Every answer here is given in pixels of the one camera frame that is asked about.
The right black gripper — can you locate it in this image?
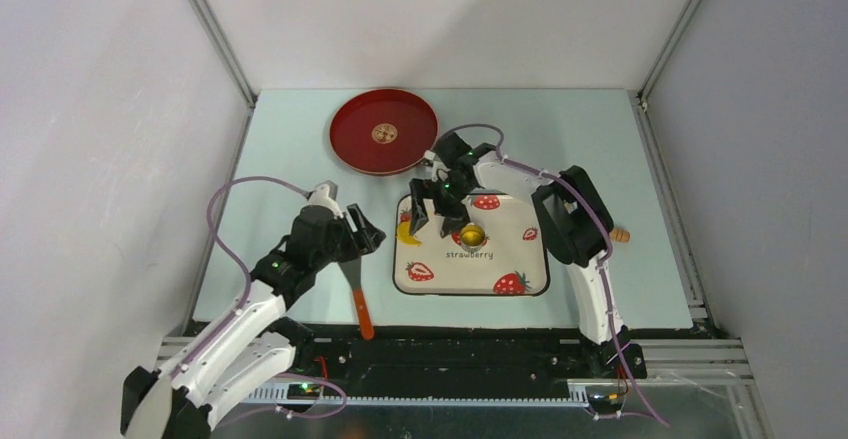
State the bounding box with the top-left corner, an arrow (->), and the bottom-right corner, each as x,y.
409,175 -> 475,238

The yellow dough scrap strip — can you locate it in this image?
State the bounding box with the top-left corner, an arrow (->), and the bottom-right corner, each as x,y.
396,221 -> 422,246

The white strawberry print tray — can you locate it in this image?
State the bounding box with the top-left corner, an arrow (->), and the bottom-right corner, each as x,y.
393,194 -> 550,296

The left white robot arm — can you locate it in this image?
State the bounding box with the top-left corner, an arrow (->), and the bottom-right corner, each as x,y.
120,205 -> 386,438

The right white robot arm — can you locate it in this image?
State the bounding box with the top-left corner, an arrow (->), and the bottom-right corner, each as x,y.
409,132 -> 626,377

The round red lacquer tray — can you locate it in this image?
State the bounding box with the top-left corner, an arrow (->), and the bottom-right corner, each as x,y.
328,88 -> 440,176

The orange handled metal scraper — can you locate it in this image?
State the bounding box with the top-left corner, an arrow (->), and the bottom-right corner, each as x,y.
339,258 -> 375,341

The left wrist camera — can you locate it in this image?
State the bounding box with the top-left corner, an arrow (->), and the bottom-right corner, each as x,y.
307,180 -> 345,218

